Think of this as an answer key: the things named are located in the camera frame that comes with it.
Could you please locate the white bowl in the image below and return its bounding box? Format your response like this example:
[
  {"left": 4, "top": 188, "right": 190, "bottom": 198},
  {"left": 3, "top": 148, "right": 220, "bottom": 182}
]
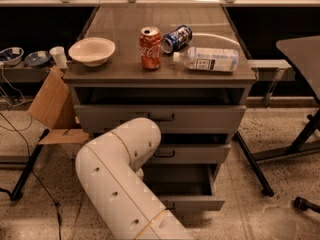
[{"left": 68, "top": 37, "right": 115, "bottom": 67}]

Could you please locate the clear plastic water bottle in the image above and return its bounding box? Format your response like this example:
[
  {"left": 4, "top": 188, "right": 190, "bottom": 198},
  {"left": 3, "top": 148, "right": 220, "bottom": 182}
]
[{"left": 173, "top": 47, "right": 239, "bottom": 73}]

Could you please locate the blue patterned bowl left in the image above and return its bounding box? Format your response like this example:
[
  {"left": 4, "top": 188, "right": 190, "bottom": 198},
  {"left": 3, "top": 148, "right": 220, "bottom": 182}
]
[{"left": 0, "top": 47, "right": 24, "bottom": 66}]

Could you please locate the white paper cup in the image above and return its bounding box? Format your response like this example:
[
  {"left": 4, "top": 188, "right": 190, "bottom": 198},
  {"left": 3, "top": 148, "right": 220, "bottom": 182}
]
[{"left": 49, "top": 46, "right": 67, "bottom": 69}]

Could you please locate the brown cardboard box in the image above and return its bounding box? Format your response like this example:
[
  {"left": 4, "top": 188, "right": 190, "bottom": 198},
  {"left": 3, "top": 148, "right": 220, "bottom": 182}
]
[{"left": 27, "top": 66, "right": 89, "bottom": 159}]

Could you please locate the blue patterned bowl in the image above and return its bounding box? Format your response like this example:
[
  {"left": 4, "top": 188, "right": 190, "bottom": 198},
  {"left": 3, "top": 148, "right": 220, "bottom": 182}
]
[
  {"left": 0, "top": 47, "right": 24, "bottom": 66},
  {"left": 24, "top": 51, "right": 51, "bottom": 68}
]

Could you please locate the blue soda can lying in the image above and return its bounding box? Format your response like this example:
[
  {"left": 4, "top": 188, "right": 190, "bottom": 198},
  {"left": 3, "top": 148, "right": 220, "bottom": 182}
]
[{"left": 161, "top": 25, "right": 192, "bottom": 54}]

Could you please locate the grey drawer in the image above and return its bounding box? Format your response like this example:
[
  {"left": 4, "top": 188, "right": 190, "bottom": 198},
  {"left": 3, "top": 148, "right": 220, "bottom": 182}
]
[
  {"left": 143, "top": 164, "right": 224, "bottom": 211},
  {"left": 148, "top": 144, "right": 231, "bottom": 164},
  {"left": 75, "top": 105, "right": 246, "bottom": 134}
]

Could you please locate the black stand leg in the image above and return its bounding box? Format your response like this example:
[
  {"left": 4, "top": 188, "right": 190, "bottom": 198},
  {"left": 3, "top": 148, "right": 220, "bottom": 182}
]
[
  {"left": 234, "top": 132, "right": 274, "bottom": 197},
  {"left": 10, "top": 142, "right": 43, "bottom": 201}
]

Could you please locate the black floor cable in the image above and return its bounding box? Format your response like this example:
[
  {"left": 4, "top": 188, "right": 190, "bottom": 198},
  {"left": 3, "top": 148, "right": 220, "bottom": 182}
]
[{"left": 0, "top": 112, "right": 63, "bottom": 240}]

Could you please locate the black stand leg left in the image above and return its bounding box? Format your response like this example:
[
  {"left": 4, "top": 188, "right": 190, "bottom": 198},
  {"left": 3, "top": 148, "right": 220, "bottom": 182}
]
[{"left": 10, "top": 142, "right": 43, "bottom": 201}]

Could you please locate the grey bottom drawer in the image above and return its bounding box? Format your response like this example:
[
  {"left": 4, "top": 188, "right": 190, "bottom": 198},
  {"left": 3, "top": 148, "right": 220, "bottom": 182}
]
[{"left": 143, "top": 164, "right": 224, "bottom": 211}]

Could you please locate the grey drawer cabinet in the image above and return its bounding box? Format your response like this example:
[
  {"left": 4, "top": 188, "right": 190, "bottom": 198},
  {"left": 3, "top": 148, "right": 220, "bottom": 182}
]
[{"left": 62, "top": 4, "right": 258, "bottom": 185}]

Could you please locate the grey top drawer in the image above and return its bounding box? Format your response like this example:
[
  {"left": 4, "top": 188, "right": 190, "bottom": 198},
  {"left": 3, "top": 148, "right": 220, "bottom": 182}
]
[{"left": 75, "top": 105, "right": 246, "bottom": 134}]

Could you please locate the black stand leg right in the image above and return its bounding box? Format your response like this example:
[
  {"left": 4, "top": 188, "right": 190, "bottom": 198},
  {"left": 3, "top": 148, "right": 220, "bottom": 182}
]
[{"left": 234, "top": 132, "right": 274, "bottom": 197}]

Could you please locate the red cola can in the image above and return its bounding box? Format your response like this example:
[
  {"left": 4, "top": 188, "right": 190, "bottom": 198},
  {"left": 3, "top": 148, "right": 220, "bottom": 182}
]
[{"left": 139, "top": 26, "right": 161, "bottom": 70}]

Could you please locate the grey middle drawer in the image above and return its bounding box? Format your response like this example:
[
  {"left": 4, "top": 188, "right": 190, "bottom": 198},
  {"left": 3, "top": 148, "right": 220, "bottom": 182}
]
[{"left": 148, "top": 144, "right": 231, "bottom": 164}]

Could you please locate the blue patterned bowl right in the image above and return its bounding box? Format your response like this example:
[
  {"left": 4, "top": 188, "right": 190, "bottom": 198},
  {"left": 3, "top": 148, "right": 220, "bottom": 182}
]
[{"left": 24, "top": 51, "right": 51, "bottom": 68}]

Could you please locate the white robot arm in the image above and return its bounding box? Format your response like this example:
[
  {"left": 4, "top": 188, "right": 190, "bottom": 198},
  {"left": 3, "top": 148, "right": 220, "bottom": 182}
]
[{"left": 75, "top": 118, "right": 194, "bottom": 240}]

